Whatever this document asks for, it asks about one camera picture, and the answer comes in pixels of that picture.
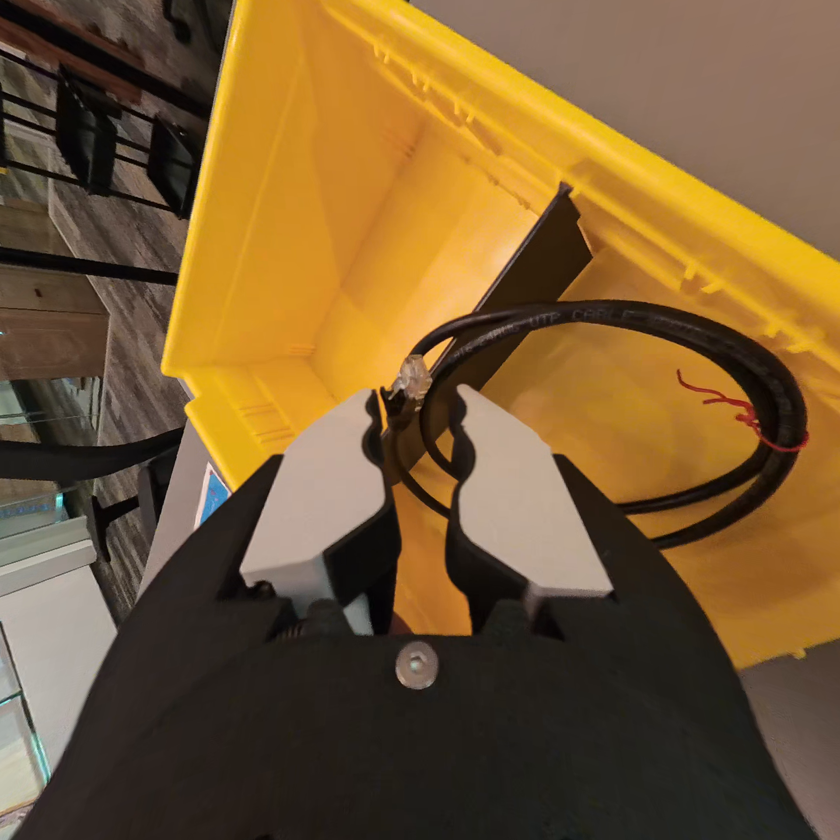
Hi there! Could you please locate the red twist tie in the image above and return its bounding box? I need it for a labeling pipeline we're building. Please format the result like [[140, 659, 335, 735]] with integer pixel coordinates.
[[676, 369, 809, 454]]

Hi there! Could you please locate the black ethernet cable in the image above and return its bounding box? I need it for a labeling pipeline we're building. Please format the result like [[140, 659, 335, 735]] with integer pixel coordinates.
[[381, 302, 809, 551]]

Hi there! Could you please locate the black bin divider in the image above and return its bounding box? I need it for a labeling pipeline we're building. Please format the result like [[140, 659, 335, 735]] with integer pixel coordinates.
[[420, 182, 595, 473]]

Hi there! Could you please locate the yellow plastic bin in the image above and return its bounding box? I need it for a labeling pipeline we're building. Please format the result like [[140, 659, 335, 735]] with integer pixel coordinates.
[[161, 0, 840, 670]]

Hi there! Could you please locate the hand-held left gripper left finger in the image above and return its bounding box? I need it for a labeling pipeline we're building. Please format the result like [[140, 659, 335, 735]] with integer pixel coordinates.
[[238, 387, 401, 634]]

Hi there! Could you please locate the blue pad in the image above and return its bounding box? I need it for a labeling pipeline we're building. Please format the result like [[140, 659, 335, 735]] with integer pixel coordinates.
[[196, 462, 231, 526]]

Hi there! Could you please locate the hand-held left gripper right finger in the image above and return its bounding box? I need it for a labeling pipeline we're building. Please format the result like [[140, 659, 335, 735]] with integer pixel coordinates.
[[445, 384, 616, 636]]

